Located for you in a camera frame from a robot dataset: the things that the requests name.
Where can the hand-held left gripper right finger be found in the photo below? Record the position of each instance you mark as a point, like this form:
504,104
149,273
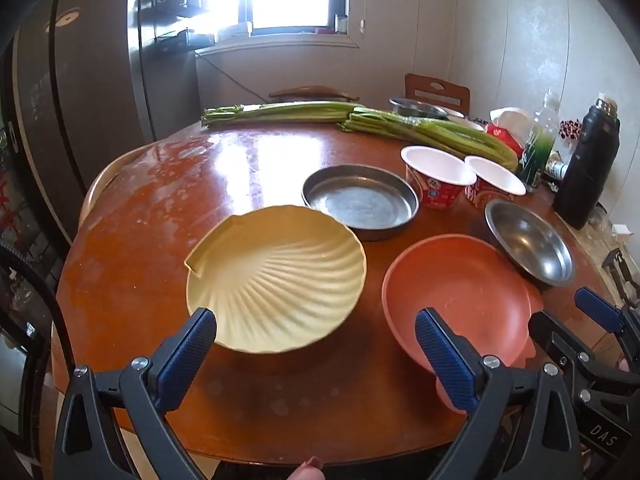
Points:
445,360

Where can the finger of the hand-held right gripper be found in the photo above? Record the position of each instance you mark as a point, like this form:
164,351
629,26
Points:
560,347
597,310

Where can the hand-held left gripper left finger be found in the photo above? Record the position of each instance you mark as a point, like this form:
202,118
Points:
185,355

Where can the steel bowl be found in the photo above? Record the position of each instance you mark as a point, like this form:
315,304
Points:
530,245

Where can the yellow shell-shaped plate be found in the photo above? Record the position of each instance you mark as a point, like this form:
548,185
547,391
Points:
280,280

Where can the red instant noodle cup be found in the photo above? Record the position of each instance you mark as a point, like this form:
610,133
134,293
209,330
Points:
492,175
435,165

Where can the steel pan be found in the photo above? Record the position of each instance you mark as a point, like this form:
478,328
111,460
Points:
360,200

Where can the person's left hand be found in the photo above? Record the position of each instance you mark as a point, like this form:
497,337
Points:
309,471

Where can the black stool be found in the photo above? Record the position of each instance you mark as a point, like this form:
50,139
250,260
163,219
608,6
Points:
617,262

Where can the white power adapter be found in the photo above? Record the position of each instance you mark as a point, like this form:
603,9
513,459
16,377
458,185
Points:
622,231

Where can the black thermos flask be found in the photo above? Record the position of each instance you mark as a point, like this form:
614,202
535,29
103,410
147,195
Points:
585,170

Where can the small green white jar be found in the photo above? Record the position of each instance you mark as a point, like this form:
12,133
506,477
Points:
556,169

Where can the clear plastic bottle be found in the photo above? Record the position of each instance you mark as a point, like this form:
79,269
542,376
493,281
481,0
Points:
537,155

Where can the red white patterned packet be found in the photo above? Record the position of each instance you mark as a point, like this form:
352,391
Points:
571,130

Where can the light wooden curved chair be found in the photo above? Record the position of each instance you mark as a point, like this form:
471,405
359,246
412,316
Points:
100,180

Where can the red tissue pack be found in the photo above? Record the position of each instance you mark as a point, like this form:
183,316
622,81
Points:
500,132

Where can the glass door cabinet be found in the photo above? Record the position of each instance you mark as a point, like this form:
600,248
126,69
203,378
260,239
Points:
20,210

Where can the white bowl patterned rim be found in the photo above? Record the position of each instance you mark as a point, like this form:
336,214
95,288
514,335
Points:
470,121

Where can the thick celery bundle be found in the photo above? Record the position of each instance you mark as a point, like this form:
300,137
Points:
425,132

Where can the steel basin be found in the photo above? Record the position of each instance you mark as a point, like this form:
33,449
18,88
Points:
417,106

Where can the long celery bundle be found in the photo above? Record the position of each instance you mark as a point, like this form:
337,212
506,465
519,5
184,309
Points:
290,111

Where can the brown wooden chair back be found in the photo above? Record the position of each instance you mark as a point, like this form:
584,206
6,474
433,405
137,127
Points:
435,90

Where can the grey refrigerator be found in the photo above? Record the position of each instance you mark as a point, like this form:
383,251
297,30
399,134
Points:
90,85

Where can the dark curved-back chair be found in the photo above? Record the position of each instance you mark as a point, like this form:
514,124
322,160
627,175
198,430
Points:
310,90

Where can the small jar on windowsill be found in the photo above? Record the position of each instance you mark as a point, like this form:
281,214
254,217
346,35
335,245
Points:
341,24

